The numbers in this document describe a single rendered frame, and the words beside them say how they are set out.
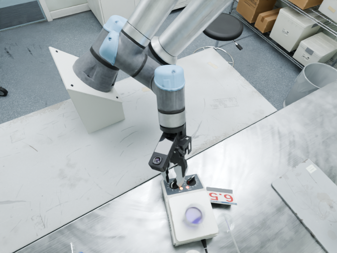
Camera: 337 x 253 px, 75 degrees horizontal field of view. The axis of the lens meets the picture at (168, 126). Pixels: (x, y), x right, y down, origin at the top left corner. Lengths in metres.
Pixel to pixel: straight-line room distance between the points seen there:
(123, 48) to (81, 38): 2.37
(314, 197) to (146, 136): 0.62
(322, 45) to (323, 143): 1.81
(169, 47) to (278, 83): 2.00
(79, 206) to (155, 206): 0.24
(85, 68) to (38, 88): 1.75
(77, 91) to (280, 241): 0.77
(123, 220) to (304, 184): 0.62
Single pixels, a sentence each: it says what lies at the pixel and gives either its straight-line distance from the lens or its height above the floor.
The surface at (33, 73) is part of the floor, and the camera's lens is 2.68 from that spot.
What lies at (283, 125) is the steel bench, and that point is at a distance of 1.03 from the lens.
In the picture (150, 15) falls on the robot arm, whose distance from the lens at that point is 0.59.
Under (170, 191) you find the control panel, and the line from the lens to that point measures 0.71.
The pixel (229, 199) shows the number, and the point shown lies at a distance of 0.78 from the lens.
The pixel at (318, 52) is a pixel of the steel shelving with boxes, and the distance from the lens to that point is 2.64.
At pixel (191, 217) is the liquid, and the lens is 0.63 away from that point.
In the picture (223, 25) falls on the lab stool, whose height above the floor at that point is 0.64.
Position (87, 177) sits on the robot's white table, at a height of 0.90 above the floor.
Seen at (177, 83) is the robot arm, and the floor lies 1.25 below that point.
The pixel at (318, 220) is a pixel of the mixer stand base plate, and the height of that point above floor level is 0.91.
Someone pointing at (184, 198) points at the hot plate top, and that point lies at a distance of 0.68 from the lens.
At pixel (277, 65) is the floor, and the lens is 2.84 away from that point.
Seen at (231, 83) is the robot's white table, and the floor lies 0.90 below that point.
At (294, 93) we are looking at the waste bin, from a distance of 2.25.
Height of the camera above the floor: 1.64
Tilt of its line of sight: 57 degrees down
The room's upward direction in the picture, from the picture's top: 5 degrees clockwise
